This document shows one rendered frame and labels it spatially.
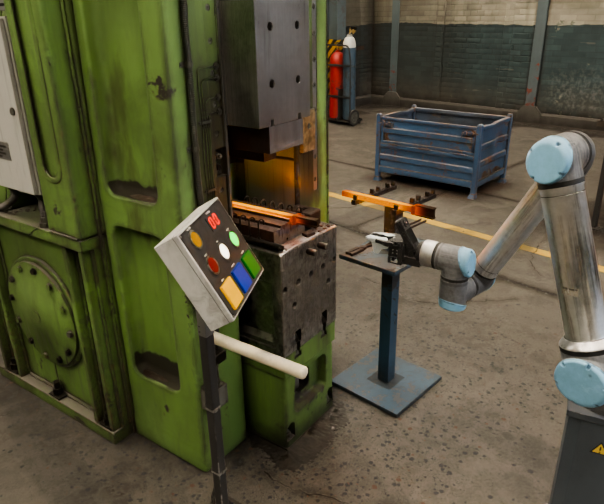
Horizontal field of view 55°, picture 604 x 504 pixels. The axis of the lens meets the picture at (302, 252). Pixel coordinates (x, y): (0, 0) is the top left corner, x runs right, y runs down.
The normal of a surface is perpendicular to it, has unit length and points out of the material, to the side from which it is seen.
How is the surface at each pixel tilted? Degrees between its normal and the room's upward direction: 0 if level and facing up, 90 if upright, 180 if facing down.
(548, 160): 83
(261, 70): 90
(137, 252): 90
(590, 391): 95
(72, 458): 0
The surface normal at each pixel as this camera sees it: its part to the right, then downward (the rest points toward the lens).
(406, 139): -0.64, 0.29
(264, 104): 0.82, 0.21
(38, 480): -0.02, -0.92
